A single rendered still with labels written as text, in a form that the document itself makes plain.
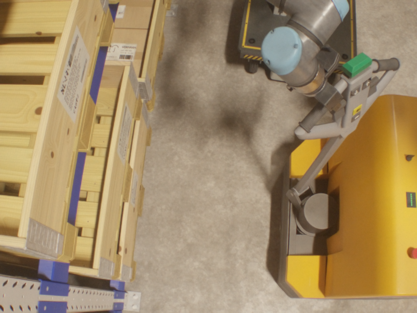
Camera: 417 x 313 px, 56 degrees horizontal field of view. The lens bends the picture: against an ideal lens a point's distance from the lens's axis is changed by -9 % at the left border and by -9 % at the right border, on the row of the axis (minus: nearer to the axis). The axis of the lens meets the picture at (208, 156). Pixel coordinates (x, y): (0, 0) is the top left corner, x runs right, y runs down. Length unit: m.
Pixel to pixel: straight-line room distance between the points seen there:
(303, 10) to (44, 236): 0.74
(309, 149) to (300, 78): 1.28
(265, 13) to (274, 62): 1.75
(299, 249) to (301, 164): 0.42
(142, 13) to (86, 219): 1.22
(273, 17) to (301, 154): 0.87
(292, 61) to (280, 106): 1.79
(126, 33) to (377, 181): 1.47
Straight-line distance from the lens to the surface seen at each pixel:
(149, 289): 2.35
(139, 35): 2.30
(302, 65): 0.87
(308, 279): 2.02
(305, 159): 2.15
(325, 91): 1.01
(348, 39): 2.60
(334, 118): 1.20
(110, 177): 1.46
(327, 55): 1.01
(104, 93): 1.82
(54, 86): 0.99
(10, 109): 1.25
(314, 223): 1.97
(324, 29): 0.88
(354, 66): 1.12
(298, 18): 0.88
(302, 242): 2.10
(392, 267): 1.59
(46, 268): 1.23
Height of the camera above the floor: 2.32
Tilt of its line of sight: 71 degrees down
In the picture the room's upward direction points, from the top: 1 degrees counter-clockwise
